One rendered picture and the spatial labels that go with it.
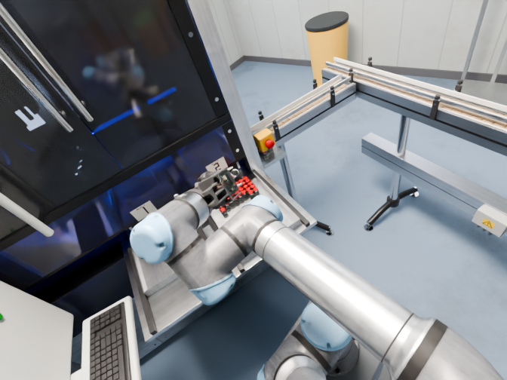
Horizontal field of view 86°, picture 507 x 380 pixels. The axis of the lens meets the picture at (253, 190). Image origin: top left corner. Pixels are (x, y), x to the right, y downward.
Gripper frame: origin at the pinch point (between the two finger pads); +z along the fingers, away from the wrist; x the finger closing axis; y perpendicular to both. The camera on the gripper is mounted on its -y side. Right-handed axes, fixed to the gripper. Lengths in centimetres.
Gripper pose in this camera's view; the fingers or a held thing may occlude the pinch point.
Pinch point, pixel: (227, 179)
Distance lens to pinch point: 76.4
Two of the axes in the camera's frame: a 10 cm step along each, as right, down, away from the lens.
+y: 8.1, -3.6, -4.7
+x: -4.8, -8.6, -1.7
